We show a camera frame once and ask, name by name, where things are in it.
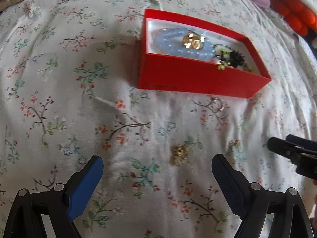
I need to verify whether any small gold stud earring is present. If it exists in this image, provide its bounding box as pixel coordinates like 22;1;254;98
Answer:
229;139;241;147

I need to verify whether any gold flower earring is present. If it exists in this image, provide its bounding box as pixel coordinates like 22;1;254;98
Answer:
172;144;189;165

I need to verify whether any light blue bead bracelet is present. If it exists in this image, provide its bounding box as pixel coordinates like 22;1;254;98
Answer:
156;27;216;61

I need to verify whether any silver beaded ring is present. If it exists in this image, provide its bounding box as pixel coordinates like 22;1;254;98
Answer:
213;97;227;112

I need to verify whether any red box white insert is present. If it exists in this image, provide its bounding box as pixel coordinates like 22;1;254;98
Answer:
137;9;271;98

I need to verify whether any orange plush toy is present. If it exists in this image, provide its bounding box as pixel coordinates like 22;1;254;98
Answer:
270;0;316;36

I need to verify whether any green bead bracelet with charms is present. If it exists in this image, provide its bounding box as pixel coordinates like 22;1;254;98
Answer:
213;43;253;73

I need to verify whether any gold rings pair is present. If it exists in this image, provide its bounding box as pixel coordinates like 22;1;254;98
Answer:
181;30;206;50

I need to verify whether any floral white bedsheet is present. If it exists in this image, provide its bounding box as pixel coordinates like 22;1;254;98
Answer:
1;0;316;237

